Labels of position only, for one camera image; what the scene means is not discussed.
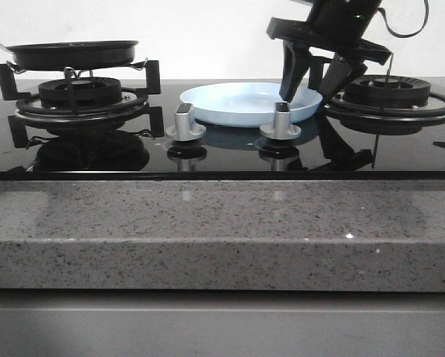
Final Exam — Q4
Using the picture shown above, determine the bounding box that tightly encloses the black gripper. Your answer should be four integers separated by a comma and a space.
266, 0, 391, 103

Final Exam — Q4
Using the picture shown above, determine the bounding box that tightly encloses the black frying pan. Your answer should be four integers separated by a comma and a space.
0, 40, 138, 71

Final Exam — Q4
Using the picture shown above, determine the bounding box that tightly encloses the black right burner grate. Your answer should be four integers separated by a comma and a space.
313, 84, 445, 135

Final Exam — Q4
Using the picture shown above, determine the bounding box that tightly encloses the black burner grate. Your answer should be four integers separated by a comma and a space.
0, 60, 161, 131
313, 84, 445, 135

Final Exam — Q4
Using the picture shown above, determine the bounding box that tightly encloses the black right burner head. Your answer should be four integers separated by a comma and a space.
342, 74, 431, 108

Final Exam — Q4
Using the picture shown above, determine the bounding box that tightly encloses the black burner head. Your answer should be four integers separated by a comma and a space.
342, 74, 431, 108
38, 77, 122, 109

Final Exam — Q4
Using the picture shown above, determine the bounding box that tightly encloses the silver right stove knob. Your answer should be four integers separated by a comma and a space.
259, 102, 301, 141

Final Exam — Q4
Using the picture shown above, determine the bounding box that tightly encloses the silver stove knob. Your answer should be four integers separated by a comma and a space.
165, 103, 206, 142
259, 102, 301, 141

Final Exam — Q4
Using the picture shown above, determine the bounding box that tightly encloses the silver left stove knob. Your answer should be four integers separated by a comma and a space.
165, 103, 206, 142

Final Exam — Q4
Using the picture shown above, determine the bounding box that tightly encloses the black left burner grate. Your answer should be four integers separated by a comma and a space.
0, 60, 161, 131

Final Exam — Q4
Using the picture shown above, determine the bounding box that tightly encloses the black glass cooktop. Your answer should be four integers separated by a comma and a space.
0, 81, 445, 181

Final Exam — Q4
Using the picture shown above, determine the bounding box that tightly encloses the grey speckled stone countertop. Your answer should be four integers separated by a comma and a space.
0, 180, 445, 292

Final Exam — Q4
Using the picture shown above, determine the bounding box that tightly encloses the black left burner head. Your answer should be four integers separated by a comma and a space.
38, 77, 122, 109

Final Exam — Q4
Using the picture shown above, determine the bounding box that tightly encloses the grey cabinet front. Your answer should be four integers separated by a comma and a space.
0, 290, 445, 356

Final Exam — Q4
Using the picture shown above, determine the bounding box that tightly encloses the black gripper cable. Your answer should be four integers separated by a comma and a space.
377, 0, 430, 38

